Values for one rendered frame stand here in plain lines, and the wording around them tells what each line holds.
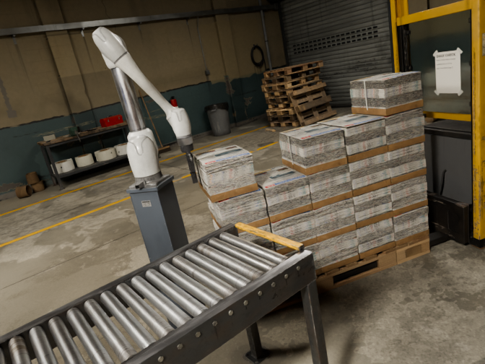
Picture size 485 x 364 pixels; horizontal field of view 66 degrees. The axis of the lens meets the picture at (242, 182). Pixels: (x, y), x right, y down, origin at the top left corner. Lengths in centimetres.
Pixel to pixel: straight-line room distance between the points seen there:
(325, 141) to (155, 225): 113
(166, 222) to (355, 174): 121
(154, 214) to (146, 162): 30
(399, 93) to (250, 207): 119
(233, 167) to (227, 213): 27
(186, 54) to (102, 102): 241
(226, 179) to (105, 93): 680
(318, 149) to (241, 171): 50
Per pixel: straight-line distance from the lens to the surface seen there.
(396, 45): 322
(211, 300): 135
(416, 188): 280
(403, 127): 262
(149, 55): 919
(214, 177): 209
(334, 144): 234
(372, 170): 254
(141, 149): 212
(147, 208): 219
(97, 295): 163
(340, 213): 247
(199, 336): 127
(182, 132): 215
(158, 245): 227
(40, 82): 844
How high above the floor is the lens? 153
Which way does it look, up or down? 17 degrees down
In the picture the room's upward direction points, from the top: 11 degrees counter-clockwise
